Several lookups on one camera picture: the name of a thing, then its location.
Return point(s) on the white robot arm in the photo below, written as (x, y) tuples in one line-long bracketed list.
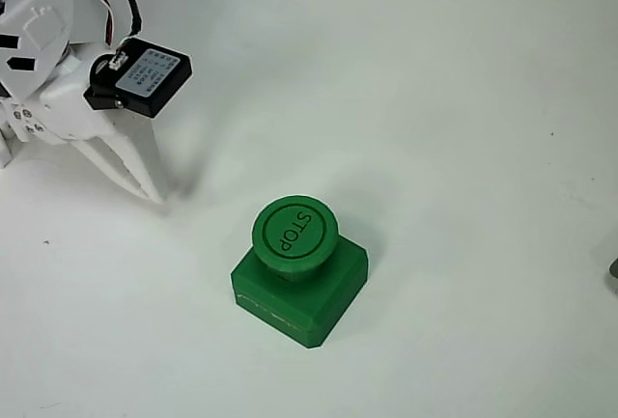
[(43, 17)]

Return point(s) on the black camera module box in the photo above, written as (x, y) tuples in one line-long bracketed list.
[(149, 80)]

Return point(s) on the grey object at edge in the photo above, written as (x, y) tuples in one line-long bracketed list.
[(614, 273)]

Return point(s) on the green stop push button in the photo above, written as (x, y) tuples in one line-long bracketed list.
[(294, 287)]

